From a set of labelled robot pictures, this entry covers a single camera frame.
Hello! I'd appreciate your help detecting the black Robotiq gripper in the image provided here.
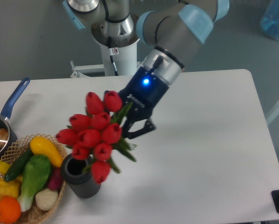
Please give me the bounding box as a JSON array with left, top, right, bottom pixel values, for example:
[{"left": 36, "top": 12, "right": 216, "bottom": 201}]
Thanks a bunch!
[{"left": 104, "top": 67, "right": 169, "bottom": 140}]

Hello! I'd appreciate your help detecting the red tulip bouquet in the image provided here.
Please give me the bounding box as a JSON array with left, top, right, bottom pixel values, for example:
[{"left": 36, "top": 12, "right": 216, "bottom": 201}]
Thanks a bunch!
[{"left": 56, "top": 92, "right": 136, "bottom": 184}]

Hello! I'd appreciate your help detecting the yellow banana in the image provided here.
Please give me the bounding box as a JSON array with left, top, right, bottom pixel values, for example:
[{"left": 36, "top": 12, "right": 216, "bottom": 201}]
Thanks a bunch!
[{"left": 0, "top": 159, "right": 11, "bottom": 175}]

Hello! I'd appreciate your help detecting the white garlic bulb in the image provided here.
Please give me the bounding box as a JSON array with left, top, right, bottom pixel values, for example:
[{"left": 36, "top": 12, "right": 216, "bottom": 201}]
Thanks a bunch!
[{"left": 36, "top": 188, "right": 58, "bottom": 211}]

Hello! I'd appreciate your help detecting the purple red radish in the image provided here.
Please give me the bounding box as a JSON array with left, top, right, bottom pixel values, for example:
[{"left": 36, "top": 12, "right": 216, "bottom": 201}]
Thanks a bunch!
[{"left": 47, "top": 168, "right": 63, "bottom": 190}]

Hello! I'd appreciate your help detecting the dark green cucumber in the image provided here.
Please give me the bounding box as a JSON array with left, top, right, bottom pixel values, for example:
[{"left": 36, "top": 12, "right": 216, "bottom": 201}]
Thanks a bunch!
[{"left": 4, "top": 147, "right": 34, "bottom": 182}]

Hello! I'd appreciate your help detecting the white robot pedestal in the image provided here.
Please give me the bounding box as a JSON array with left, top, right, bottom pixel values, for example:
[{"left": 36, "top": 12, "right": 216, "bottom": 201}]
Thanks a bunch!
[{"left": 70, "top": 11, "right": 155, "bottom": 78}]

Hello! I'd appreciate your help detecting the yellow squash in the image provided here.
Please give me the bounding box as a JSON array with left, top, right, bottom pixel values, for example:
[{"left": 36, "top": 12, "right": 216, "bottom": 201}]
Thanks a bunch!
[{"left": 30, "top": 136, "right": 63, "bottom": 168}]

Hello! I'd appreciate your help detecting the blue plastic bag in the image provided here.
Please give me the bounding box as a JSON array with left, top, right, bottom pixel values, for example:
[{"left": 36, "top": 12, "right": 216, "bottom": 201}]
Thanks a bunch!
[{"left": 260, "top": 0, "right": 279, "bottom": 40}]

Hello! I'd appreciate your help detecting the orange fruit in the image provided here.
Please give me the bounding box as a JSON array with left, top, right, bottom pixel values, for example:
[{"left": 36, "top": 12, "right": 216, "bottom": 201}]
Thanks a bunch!
[{"left": 0, "top": 196, "right": 21, "bottom": 224}]

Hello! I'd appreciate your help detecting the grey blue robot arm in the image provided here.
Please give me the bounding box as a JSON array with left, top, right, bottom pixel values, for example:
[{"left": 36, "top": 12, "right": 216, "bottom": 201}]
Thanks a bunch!
[{"left": 63, "top": 0, "right": 229, "bottom": 139}]

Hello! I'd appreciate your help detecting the yellow corn cob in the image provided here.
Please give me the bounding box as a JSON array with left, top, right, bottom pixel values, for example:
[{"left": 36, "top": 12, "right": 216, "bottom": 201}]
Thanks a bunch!
[{"left": 0, "top": 178, "right": 21, "bottom": 200}]

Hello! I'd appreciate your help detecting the green bok choy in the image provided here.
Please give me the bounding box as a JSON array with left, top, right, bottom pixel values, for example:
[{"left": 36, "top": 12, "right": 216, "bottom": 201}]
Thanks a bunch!
[{"left": 17, "top": 154, "right": 52, "bottom": 212}]

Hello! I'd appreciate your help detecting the blue handled saucepan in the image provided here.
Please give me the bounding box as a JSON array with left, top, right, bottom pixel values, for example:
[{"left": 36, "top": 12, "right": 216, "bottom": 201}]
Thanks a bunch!
[{"left": 0, "top": 77, "right": 30, "bottom": 157}]

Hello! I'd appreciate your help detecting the dark grey ribbed vase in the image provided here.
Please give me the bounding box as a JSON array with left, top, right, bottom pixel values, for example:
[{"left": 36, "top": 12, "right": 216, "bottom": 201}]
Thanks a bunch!
[{"left": 60, "top": 154, "right": 101, "bottom": 198}]

